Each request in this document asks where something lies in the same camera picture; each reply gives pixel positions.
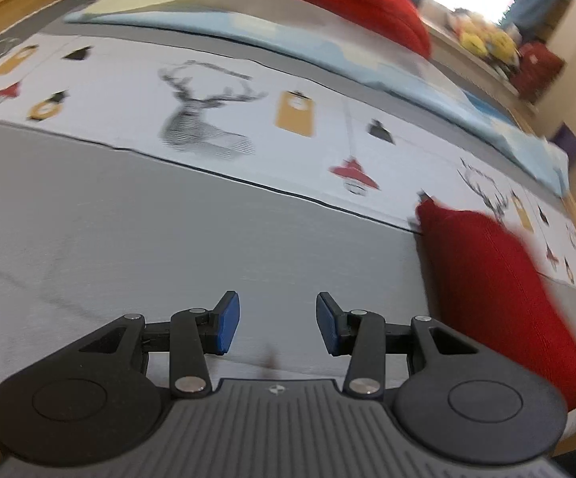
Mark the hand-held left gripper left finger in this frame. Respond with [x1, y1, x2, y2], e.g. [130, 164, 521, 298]
[69, 290, 242, 400]

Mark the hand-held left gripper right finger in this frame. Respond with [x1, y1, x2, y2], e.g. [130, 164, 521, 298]
[315, 291, 484, 400]

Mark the red knitted sweater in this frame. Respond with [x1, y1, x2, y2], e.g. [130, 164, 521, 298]
[414, 194, 576, 411]

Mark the printed grey bed sheet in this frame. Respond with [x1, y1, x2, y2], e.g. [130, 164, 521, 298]
[0, 0, 576, 439]

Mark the light blue quilt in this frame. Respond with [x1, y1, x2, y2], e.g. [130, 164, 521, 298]
[64, 0, 570, 196]

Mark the purple box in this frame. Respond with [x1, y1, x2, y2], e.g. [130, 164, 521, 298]
[555, 121, 576, 161]

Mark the yellow plush toy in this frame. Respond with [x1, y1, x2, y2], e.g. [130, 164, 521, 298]
[448, 7, 521, 69]

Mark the red bag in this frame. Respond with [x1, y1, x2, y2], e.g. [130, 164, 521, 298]
[511, 41, 566, 104]

